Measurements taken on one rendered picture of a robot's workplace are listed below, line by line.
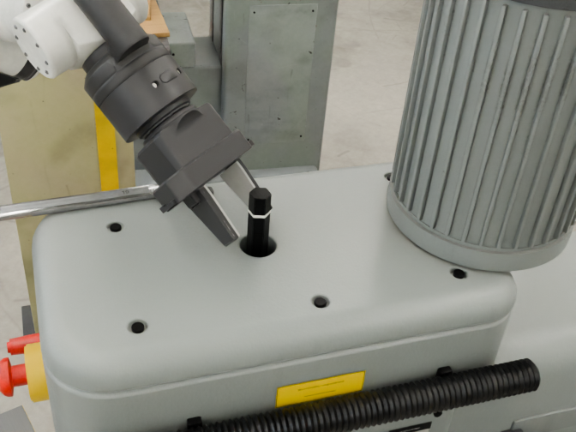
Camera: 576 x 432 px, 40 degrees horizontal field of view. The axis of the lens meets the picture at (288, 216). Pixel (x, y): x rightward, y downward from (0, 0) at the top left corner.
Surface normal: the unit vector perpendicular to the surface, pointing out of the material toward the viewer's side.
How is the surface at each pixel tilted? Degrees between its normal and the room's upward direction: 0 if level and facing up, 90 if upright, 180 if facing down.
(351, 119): 0
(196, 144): 38
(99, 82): 82
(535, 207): 90
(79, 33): 43
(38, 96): 90
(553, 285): 0
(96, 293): 0
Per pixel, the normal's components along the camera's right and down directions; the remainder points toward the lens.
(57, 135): 0.29, 0.60
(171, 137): 0.58, -0.39
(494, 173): -0.23, 0.58
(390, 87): 0.07, -0.79
